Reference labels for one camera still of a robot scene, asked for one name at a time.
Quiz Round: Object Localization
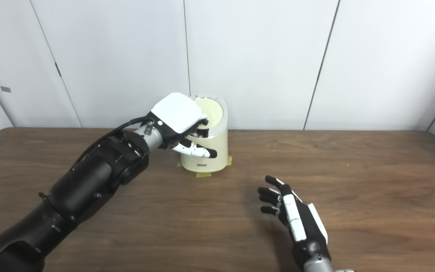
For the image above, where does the cream-colored round bin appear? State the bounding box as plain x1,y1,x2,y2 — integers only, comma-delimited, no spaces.
180,94,228,173

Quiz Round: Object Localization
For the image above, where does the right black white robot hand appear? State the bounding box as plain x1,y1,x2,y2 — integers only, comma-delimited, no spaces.
258,175,332,269

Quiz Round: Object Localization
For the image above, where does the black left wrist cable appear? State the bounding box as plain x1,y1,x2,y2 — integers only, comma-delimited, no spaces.
72,116,154,167

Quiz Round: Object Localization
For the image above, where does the round cream bin lid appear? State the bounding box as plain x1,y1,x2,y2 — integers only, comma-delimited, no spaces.
193,97,224,127

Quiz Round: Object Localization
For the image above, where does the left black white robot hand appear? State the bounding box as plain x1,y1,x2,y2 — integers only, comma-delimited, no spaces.
150,92,218,159

